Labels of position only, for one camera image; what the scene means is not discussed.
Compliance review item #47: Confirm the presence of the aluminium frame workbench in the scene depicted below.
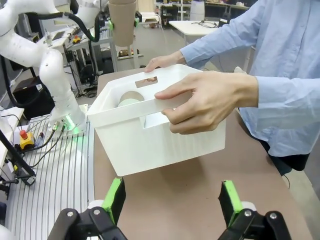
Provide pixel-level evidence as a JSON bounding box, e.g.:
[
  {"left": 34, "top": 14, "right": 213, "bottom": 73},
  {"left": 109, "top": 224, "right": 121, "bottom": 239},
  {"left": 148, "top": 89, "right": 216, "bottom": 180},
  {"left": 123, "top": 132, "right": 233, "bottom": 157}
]
[{"left": 53, "top": 18, "right": 145, "bottom": 76}]

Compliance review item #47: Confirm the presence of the black corrugated cable sleeve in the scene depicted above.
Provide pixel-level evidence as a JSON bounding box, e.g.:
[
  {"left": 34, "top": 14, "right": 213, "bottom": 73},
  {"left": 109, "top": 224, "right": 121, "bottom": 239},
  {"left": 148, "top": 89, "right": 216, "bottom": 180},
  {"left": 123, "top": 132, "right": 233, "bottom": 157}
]
[{"left": 37, "top": 11, "right": 101, "bottom": 43}]

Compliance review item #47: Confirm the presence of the person's left hand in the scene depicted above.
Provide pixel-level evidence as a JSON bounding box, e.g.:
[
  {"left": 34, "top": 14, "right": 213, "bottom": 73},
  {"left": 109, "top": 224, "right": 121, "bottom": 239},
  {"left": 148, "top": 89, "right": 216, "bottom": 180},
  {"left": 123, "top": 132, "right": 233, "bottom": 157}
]
[{"left": 154, "top": 70, "right": 260, "bottom": 136}]

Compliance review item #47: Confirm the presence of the black metal strut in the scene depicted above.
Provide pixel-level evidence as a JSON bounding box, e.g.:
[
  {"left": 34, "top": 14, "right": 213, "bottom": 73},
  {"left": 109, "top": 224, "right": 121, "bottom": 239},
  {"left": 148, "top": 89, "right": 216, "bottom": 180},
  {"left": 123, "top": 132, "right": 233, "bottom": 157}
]
[{"left": 0, "top": 129, "right": 36, "bottom": 186}]

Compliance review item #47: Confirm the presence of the white round-cornered table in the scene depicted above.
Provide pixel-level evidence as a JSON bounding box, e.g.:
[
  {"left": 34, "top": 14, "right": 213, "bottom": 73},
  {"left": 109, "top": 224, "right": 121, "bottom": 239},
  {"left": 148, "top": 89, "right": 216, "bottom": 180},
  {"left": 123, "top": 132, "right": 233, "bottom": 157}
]
[{"left": 168, "top": 19, "right": 256, "bottom": 47}]

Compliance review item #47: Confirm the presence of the black base cable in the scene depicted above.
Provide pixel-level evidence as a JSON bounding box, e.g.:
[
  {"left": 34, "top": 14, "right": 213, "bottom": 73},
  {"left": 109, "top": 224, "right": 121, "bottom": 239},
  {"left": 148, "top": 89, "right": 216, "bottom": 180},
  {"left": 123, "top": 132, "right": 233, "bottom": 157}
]
[{"left": 29, "top": 121, "right": 69, "bottom": 169}]

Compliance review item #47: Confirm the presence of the white plastic basket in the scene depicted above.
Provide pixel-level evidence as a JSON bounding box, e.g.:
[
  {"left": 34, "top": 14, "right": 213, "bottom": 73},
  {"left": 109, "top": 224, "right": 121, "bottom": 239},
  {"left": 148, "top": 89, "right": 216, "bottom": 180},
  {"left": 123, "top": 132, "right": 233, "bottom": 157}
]
[{"left": 86, "top": 63, "right": 227, "bottom": 177}]

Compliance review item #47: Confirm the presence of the person's right forearm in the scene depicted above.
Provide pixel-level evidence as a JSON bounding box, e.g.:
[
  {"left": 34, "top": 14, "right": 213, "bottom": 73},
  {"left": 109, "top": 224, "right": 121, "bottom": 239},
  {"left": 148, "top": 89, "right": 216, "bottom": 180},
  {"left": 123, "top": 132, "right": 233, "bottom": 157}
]
[{"left": 179, "top": 13, "right": 260, "bottom": 69}]

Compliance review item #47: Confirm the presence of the grooved aluminium base plate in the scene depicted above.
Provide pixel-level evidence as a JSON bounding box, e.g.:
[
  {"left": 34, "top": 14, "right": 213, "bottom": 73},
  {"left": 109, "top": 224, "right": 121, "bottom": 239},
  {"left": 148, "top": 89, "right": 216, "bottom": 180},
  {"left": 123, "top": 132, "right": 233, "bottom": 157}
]
[{"left": 4, "top": 109, "right": 95, "bottom": 228}]

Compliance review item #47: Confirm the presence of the black computer case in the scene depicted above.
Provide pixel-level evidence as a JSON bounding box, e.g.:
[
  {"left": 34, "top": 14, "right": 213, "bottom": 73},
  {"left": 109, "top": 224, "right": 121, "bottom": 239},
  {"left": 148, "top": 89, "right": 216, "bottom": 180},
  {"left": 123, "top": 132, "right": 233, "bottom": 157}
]
[{"left": 11, "top": 76, "right": 55, "bottom": 120}]

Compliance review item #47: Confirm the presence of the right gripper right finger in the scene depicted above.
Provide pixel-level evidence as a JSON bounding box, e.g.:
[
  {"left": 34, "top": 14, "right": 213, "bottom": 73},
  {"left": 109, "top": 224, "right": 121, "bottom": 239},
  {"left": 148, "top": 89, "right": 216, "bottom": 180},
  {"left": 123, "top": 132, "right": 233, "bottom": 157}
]
[{"left": 216, "top": 179, "right": 293, "bottom": 240}]

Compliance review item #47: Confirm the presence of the beige plastic cup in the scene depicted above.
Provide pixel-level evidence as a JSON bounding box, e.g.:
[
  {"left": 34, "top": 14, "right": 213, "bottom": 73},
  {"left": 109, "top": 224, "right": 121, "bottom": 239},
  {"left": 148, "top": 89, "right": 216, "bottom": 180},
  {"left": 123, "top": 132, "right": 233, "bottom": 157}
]
[{"left": 120, "top": 90, "right": 146, "bottom": 103}]

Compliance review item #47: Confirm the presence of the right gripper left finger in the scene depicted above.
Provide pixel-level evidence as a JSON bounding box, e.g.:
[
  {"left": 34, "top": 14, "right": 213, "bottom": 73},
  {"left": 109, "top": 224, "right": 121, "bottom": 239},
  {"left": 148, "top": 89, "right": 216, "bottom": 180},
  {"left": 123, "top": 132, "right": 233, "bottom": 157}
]
[{"left": 48, "top": 176, "right": 127, "bottom": 240}]

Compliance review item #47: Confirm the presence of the person's left forearm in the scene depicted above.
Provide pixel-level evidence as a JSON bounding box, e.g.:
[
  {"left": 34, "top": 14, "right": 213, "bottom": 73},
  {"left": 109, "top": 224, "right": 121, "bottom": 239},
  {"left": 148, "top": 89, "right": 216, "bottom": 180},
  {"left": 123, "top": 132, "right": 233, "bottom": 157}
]
[{"left": 254, "top": 74, "right": 320, "bottom": 126}]

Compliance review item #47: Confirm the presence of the yellow emergency stop button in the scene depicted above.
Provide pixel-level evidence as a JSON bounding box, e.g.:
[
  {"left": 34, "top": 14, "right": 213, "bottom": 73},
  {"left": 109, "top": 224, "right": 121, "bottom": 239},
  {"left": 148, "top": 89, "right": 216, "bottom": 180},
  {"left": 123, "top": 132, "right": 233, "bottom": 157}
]
[{"left": 18, "top": 129, "right": 35, "bottom": 151}]

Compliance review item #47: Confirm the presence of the person's right hand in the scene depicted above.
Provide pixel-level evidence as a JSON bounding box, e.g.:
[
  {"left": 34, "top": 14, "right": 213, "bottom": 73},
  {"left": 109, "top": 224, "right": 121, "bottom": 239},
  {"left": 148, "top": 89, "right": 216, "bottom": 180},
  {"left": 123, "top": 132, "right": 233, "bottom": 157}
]
[{"left": 144, "top": 49, "right": 188, "bottom": 74}]

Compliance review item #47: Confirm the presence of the person in light blue shirt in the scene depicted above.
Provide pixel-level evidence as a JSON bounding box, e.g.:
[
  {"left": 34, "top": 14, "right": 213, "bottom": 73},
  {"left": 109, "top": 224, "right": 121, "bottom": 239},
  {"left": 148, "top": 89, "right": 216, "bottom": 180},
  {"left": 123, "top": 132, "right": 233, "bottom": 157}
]
[{"left": 233, "top": 0, "right": 320, "bottom": 177}]

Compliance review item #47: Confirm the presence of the mint green plastic cup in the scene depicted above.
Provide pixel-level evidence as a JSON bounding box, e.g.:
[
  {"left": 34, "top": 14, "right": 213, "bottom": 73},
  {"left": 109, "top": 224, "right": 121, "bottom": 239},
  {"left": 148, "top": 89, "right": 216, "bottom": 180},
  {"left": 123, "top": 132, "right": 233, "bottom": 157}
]
[{"left": 116, "top": 97, "right": 141, "bottom": 109}]

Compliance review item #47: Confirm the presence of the beige cup stack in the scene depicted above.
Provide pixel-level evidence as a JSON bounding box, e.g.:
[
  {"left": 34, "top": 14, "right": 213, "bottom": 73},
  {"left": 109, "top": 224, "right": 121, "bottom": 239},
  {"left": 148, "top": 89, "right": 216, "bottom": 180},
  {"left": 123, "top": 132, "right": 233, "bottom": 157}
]
[{"left": 108, "top": 0, "right": 138, "bottom": 48}]

